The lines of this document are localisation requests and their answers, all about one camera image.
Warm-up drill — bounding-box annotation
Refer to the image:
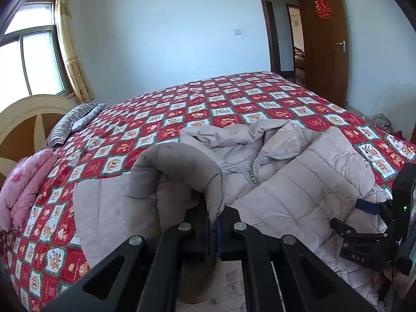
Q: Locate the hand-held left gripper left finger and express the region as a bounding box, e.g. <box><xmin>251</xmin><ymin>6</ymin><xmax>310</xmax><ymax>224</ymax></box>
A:
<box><xmin>42</xmin><ymin>204</ymin><xmax>215</xmax><ymax>312</ymax></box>

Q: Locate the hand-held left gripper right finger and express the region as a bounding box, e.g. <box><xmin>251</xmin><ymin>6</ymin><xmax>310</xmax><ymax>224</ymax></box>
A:
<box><xmin>217</xmin><ymin>204</ymin><xmax>378</xmax><ymax>312</ymax></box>

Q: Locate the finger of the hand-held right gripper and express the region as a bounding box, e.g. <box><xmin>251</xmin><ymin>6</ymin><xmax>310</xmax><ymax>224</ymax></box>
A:
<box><xmin>329</xmin><ymin>218</ymin><xmax>389</xmax><ymax>245</ymax></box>
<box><xmin>355</xmin><ymin>198</ymin><xmax>393</xmax><ymax>217</ymax></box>

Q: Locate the beige puffer jacket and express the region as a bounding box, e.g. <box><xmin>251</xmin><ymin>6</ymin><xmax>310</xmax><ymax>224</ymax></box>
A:
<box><xmin>72</xmin><ymin>119</ymin><xmax>399</xmax><ymax>312</ymax></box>

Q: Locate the grey patterned cloth pile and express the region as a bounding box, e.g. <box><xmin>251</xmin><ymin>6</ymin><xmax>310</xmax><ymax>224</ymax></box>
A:
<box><xmin>370</xmin><ymin>114</ymin><xmax>393</xmax><ymax>134</ymax></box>

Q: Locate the red printed quilt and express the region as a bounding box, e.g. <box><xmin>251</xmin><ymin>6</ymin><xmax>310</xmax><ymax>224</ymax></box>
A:
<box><xmin>0</xmin><ymin>71</ymin><xmax>416</xmax><ymax>312</ymax></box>

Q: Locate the brown wooden door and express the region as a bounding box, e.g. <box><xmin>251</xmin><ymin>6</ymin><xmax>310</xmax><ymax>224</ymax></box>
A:
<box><xmin>297</xmin><ymin>0</ymin><xmax>350</xmax><ymax>108</ymax></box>

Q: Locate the grey patterned pillow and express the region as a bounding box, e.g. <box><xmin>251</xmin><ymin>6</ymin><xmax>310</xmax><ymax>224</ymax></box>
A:
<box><xmin>71</xmin><ymin>103</ymin><xmax>108</xmax><ymax>133</ymax></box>

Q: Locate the dark striped pillow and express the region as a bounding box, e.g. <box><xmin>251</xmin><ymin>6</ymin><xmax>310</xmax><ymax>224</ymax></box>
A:
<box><xmin>47</xmin><ymin>103</ymin><xmax>95</xmax><ymax>149</ymax></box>

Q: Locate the pink folded blanket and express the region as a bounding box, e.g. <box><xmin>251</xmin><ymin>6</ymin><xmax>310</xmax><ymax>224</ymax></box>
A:
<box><xmin>0</xmin><ymin>148</ymin><xmax>61</xmax><ymax>232</ymax></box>

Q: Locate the red paper door decoration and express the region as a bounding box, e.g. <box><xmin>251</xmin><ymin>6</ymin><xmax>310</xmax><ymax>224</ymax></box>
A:
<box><xmin>314</xmin><ymin>0</ymin><xmax>334</xmax><ymax>19</ymax></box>

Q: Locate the cream wooden headboard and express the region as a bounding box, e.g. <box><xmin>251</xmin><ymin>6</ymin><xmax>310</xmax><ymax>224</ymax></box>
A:
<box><xmin>0</xmin><ymin>94</ymin><xmax>79</xmax><ymax>186</ymax></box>

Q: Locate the yellow curtain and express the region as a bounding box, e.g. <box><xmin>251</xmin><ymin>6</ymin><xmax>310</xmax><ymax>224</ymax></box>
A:
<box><xmin>54</xmin><ymin>0</ymin><xmax>96</xmax><ymax>104</ymax></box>

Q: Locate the window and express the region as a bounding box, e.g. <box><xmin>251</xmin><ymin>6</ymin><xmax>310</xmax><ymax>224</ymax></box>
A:
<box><xmin>0</xmin><ymin>0</ymin><xmax>71</xmax><ymax>113</ymax></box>

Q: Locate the brown door frame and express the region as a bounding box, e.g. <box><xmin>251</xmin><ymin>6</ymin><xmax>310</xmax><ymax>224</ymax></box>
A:
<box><xmin>254</xmin><ymin>0</ymin><xmax>307</xmax><ymax>86</ymax></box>

